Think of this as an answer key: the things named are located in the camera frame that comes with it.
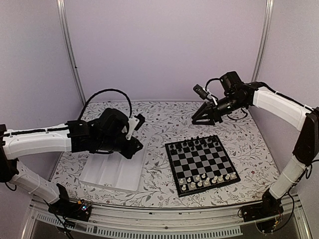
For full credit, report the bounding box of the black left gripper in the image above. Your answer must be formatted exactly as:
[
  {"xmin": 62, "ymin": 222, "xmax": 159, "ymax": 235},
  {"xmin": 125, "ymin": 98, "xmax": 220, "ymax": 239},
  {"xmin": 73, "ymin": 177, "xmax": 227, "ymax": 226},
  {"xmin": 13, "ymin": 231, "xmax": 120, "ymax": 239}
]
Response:
[{"xmin": 97, "ymin": 135, "xmax": 143, "ymax": 159}]

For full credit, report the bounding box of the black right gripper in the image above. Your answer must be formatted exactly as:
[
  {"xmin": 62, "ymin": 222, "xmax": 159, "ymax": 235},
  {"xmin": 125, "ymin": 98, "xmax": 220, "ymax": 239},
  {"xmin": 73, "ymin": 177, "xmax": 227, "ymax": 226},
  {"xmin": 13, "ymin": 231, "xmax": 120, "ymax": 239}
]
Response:
[{"xmin": 192, "ymin": 94, "xmax": 247, "ymax": 125}]

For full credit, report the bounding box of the white plastic tray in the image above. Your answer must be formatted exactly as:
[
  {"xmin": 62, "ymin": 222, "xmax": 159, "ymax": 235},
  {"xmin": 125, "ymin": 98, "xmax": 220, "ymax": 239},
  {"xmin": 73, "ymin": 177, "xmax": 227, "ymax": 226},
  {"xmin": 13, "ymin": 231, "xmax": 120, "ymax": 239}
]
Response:
[{"xmin": 79, "ymin": 148, "xmax": 146, "ymax": 193}]

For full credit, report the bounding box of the black white chessboard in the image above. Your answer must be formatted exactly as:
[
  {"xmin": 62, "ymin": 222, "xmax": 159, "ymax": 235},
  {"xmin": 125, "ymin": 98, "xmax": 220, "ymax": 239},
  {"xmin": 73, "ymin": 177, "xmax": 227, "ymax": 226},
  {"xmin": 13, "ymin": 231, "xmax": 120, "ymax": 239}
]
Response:
[{"xmin": 165, "ymin": 135, "xmax": 241, "ymax": 198}]

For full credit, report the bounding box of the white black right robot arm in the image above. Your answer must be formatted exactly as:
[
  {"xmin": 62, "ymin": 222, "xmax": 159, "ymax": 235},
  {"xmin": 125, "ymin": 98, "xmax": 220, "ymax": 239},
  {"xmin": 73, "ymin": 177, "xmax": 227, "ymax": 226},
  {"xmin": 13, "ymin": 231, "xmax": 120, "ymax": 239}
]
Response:
[{"xmin": 192, "ymin": 72, "xmax": 319, "ymax": 203}]

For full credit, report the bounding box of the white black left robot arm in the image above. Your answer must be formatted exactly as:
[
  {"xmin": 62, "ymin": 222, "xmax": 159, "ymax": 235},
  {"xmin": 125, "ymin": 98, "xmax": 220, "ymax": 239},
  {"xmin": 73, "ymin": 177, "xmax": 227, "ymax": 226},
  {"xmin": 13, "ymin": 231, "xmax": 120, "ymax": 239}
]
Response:
[{"xmin": 0, "ymin": 108, "xmax": 145, "ymax": 216}]

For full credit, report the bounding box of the floral patterned table mat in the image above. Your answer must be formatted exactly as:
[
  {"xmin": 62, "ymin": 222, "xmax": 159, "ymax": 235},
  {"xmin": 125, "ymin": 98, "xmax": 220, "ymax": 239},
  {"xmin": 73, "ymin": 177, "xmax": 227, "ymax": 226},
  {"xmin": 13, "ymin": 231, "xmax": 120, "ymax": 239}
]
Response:
[{"xmin": 51, "ymin": 102, "xmax": 279, "ymax": 208}]

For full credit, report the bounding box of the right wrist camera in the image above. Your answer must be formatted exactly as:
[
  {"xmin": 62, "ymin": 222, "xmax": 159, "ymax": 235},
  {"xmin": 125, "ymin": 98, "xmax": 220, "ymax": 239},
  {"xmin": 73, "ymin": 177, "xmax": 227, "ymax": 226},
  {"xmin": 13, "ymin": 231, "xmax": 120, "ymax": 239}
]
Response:
[{"xmin": 193, "ymin": 84, "xmax": 218, "ymax": 105}]

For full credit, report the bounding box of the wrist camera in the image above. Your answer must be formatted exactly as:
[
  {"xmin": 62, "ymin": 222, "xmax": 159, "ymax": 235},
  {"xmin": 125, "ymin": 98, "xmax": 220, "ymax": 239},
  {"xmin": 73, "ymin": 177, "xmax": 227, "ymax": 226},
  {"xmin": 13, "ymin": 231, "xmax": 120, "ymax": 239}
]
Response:
[
  {"xmin": 193, "ymin": 84, "xmax": 218, "ymax": 105},
  {"xmin": 124, "ymin": 114, "xmax": 145, "ymax": 140}
]

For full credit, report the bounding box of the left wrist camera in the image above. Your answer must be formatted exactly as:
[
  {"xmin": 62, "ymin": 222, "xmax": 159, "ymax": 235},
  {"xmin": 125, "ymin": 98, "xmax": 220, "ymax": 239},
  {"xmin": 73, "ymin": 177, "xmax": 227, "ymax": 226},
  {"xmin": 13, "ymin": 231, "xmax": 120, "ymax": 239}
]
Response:
[{"xmin": 124, "ymin": 114, "xmax": 145, "ymax": 140}]

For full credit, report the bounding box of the aluminium front rail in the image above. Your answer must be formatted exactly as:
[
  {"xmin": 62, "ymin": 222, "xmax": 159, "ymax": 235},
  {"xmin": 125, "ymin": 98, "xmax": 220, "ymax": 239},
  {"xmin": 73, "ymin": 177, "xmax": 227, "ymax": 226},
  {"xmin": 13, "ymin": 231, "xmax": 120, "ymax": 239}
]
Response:
[{"xmin": 21, "ymin": 194, "xmax": 314, "ymax": 239}]

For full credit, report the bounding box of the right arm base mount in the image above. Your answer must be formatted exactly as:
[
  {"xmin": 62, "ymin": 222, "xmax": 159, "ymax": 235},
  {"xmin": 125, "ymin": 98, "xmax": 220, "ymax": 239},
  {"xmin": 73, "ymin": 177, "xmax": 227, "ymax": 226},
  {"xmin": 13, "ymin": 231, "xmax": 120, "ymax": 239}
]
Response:
[{"xmin": 239, "ymin": 191, "xmax": 284, "ymax": 234}]

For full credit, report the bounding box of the right aluminium frame post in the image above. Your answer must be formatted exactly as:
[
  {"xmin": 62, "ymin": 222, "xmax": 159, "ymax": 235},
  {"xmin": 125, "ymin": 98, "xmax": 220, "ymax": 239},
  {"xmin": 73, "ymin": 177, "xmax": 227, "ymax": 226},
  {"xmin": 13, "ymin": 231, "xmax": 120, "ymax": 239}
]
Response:
[{"xmin": 249, "ymin": 0, "xmax": 275, "ymax": 82}]

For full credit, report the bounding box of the aluminium frame post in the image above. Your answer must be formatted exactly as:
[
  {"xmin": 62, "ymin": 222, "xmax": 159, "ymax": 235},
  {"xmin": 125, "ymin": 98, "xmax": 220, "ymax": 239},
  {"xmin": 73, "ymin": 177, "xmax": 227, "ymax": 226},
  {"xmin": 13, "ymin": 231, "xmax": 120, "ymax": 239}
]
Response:
[
  {"xmin": 56, "ymin": 0, "xmax": 86, "ymax": 105},
  {"xmin": 249, "ymin": 0, "xmax": 275, "ymax": 82}
]

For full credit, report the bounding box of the left aluminium frame post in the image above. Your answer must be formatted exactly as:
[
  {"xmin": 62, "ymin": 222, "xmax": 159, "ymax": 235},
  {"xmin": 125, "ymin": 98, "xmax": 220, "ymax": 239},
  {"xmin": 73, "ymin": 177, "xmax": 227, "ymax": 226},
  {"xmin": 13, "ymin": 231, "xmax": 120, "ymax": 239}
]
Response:
[{"xmin": 56, "ymin": 0, "xmax": 86, "ymax": 105}]

